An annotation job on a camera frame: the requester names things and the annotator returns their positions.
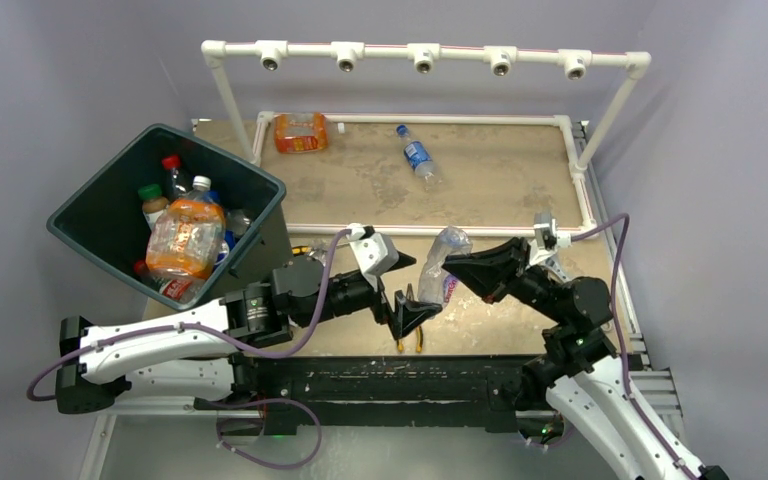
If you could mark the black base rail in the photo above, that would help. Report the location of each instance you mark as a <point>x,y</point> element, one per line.
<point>491,392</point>

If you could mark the clear bottle white cap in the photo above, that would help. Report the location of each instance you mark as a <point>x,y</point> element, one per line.
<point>318,250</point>

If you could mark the yellow black tool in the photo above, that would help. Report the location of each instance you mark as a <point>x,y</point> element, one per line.
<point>301,250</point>

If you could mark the white PVC pipe frame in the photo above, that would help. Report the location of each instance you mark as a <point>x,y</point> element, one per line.
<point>574,63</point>

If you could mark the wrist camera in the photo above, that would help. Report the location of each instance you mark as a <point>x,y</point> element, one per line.
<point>374,252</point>
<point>547,240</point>

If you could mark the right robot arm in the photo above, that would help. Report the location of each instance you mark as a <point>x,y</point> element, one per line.
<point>581,375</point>

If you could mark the small jar green lid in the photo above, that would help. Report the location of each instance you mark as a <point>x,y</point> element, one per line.
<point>154,203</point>

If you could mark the large crushed orange label bottle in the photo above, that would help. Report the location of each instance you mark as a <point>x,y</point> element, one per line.
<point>298,133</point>

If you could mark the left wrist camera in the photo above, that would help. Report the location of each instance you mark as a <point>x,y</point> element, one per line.
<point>374,252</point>

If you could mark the red label bottle red cap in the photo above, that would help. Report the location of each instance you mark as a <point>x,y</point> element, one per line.
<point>180,289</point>

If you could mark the dark green plastic bin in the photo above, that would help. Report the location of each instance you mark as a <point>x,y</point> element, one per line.
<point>102,220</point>

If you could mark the red handled adjustable wrench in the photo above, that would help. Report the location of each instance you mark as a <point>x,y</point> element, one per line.
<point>553,266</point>

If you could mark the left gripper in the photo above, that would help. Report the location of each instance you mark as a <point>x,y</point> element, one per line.
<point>406,313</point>

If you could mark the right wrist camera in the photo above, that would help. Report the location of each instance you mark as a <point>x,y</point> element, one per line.
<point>547,240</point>

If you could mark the blue label bottle back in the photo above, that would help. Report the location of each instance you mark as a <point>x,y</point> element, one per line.
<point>418,157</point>

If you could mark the Pepsi bottle blue cap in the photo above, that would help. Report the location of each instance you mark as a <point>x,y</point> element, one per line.
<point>228,241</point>

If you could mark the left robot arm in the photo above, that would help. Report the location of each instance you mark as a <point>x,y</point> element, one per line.
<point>190,353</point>

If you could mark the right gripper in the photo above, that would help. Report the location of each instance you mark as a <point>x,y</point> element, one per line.
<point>494,271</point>

